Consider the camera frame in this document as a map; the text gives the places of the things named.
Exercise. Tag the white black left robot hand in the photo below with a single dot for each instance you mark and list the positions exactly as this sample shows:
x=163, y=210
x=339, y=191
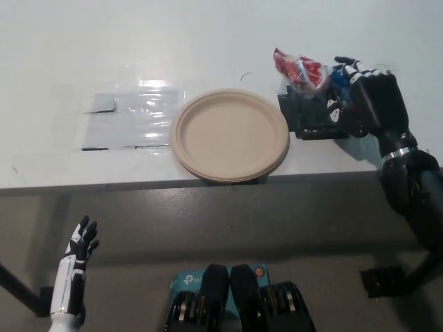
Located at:
x=69, y=287

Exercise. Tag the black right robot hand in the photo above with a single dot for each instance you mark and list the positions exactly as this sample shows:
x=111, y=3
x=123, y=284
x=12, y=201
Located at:
x=380, y=103

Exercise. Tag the red blue sunflower seeds bag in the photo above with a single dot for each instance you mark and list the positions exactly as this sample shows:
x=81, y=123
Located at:
x=297, y=72

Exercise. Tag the beige paper plate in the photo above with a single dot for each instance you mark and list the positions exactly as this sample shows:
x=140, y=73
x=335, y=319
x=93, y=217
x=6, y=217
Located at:
x=228, y=138

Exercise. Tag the black table leg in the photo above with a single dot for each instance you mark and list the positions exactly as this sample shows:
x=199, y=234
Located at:
x=20, y=294
x=380, y=280

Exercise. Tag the black mat patch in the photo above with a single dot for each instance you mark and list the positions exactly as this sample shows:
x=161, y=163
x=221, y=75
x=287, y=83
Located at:
x=304, y=117

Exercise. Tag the teal tp-link box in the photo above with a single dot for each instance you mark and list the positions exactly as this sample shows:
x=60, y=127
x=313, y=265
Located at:
x=187, y=281

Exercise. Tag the clear plastic film sheet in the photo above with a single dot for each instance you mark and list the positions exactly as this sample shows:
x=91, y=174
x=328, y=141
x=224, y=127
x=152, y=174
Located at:
x=155, y=85

